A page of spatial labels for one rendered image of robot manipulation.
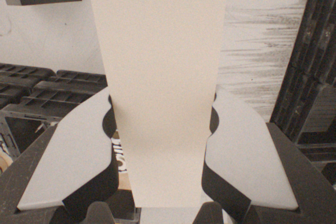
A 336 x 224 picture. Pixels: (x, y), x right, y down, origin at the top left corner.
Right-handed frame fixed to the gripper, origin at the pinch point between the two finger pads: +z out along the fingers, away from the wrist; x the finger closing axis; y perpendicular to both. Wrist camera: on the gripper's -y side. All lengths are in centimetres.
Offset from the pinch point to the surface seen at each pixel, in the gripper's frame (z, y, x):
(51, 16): 38.8, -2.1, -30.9
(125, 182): 26, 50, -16
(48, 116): 15.8, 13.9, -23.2
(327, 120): 71, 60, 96
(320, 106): 71, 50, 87
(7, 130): 15.8, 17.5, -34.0
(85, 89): 27.5, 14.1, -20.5
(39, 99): 21.7, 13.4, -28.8
